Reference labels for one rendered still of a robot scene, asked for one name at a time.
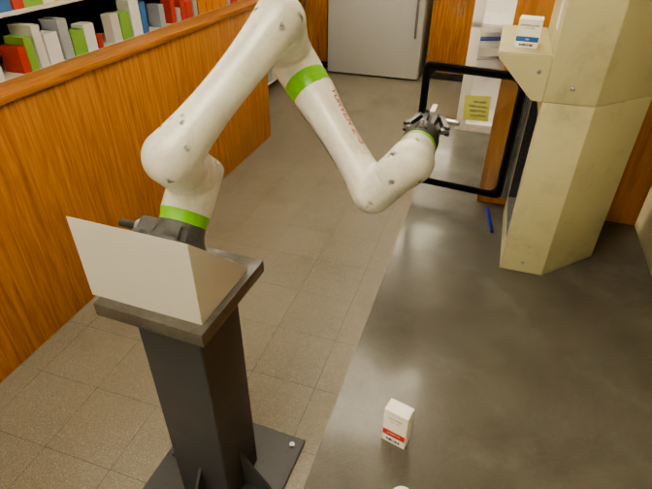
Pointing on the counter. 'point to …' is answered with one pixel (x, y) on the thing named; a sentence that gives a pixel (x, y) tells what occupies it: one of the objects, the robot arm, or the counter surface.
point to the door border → (509, 125)
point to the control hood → (527, 61)
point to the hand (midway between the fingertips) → (433, 113)
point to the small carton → (529, 31)
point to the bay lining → (524, 149)
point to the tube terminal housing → (581, 132)
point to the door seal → (510, 131)
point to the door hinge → (517, 146)
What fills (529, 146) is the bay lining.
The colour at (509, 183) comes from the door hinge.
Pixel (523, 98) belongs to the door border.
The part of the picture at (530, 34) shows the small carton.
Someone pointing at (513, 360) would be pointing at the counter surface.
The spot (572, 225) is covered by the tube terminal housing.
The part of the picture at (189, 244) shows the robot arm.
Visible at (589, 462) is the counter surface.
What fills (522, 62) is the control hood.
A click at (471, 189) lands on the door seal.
